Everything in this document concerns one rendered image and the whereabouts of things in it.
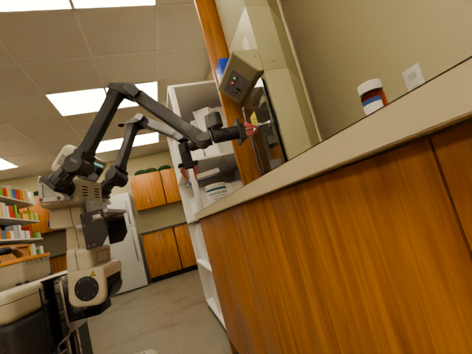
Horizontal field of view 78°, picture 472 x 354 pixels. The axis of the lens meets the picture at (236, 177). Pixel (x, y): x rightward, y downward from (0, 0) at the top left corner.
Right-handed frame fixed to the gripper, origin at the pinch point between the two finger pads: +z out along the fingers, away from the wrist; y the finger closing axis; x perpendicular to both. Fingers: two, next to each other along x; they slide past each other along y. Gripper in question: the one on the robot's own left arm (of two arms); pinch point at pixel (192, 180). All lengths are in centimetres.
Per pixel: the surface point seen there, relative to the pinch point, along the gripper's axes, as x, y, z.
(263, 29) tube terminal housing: -46, 38, -50
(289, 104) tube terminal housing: -46, 40, -15
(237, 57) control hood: -45, 23, -38
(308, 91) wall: -9, 76, -34
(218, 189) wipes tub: 28.6, 19.1, 5.2
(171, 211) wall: 510, 12, -17
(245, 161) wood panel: -9.3, 27.7, -1.8
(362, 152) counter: -121, 3, 19
